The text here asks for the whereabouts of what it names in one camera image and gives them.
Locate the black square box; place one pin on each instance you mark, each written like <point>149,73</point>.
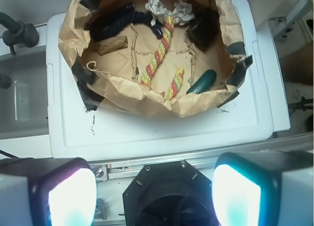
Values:
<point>203,29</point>

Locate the black octagonal mount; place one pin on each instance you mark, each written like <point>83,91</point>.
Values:
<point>169,194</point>

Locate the small blue glossy object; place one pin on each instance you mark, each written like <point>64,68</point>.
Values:
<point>157,31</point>

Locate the dark green oblong object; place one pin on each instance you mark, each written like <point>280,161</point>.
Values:
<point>204,83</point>

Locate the dark grey lever handle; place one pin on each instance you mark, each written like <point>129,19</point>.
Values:
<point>18,32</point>

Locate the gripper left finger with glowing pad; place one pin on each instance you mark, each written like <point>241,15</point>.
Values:
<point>47,192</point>

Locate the brown paper bag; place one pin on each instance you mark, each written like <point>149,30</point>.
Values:
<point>151,76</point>

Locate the crumpled white paper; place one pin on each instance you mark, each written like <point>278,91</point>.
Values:
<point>182,12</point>
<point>158,11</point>

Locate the brown rectangular block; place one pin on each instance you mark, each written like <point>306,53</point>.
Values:
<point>110,45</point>

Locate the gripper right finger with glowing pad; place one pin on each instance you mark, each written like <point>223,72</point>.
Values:
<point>273,188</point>

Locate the clear plastic bin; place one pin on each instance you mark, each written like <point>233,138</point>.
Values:
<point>23,94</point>

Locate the white plastic bin lid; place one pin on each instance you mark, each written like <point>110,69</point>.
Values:
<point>106,134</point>

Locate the crumpled white paper left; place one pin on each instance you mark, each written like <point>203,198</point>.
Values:
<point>158,11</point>

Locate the crumpled white paper right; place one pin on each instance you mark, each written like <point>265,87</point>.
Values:
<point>182,12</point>

